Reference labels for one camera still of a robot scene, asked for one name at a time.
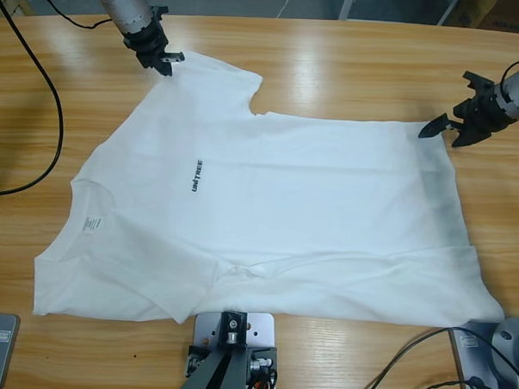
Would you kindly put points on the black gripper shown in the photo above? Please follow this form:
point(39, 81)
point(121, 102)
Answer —
point(482, 114)
point(147, 41)

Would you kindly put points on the white t-shirt with black logo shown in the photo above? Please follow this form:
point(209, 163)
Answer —
point(285, 204)

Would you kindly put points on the tan cardboard box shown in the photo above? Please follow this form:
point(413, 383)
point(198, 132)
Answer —
point(474, 14)

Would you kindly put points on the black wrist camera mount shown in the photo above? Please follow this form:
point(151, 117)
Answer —
point(475, 79)
point(157, 11)

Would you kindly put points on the white metal frame leg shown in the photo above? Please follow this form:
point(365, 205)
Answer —
point(347, 4)
point(449, 9)

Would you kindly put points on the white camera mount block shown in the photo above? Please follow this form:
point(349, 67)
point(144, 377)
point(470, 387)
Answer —
point(262, 330)

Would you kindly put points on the dark camera post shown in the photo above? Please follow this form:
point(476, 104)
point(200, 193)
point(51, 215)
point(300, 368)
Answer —
point(217, 378)

